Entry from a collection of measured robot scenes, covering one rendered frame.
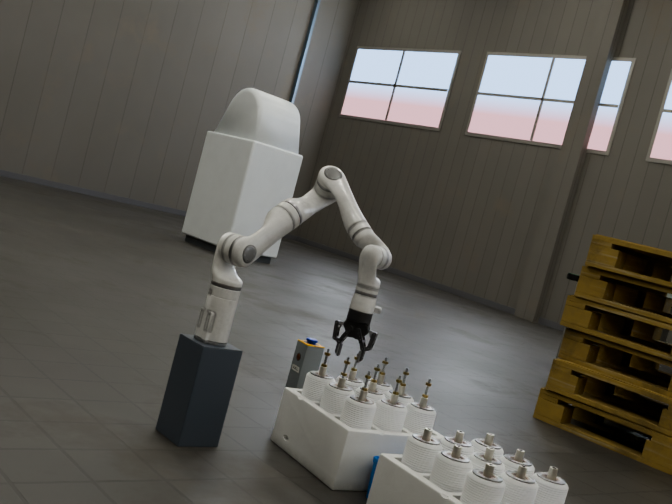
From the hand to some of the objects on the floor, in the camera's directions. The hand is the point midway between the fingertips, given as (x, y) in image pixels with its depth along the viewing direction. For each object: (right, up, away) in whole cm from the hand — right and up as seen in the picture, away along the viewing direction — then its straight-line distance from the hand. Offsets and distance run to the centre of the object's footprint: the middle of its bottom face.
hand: (348, 354), depth 260 cm
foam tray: (+29, -47, -37) cm, 66 cm away
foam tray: (+1, -36, +9) cm, 38 cm away
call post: (-20, -30, +29) cm, 46 cm away
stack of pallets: (+174, -74, +160) cm, 248 cm away
